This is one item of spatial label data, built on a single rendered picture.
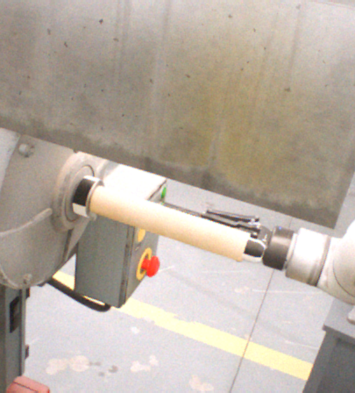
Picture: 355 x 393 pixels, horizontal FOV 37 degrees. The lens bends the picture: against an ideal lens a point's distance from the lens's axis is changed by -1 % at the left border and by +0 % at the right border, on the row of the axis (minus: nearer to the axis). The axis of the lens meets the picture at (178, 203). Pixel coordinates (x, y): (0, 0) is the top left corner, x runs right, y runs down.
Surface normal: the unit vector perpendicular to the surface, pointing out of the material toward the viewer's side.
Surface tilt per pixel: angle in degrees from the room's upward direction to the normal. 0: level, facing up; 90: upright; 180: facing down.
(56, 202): 83
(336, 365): 90
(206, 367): 0
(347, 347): 90
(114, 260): 90
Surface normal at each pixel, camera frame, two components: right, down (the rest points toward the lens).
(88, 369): 0.15, -0.86
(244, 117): -0.33, 0.43
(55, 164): 0.91, 0.23
